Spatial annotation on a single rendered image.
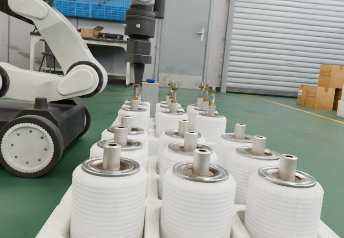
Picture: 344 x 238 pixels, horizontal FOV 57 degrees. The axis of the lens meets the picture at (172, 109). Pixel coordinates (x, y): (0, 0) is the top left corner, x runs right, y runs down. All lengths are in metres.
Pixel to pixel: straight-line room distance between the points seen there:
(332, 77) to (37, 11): 3.97
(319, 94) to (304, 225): 4.20
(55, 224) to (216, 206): 0.20
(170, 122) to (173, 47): 5.18
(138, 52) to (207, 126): 0.29
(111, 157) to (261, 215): 0.21
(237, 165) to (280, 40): 6.02
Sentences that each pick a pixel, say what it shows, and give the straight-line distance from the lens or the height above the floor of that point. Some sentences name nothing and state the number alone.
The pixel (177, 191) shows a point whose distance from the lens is 0.40.
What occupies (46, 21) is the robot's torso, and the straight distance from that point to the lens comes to 1.28.
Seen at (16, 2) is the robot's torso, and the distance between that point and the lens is 1.31.
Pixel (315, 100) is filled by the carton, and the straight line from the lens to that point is 4.61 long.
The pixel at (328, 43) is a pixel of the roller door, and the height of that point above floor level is 1.11.
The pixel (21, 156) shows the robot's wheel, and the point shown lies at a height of 0.07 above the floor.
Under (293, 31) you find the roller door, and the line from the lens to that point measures 6.63.
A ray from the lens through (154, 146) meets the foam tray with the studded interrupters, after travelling 0.91.
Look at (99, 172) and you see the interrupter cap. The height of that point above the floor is 0.25.
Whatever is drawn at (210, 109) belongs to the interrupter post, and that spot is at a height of 0.27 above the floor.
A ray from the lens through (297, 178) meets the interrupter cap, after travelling 0.47.
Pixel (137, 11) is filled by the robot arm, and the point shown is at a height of 0.53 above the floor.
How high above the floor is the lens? 0.39
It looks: 7 degrees down
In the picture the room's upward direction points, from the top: 5 degrees clockwise
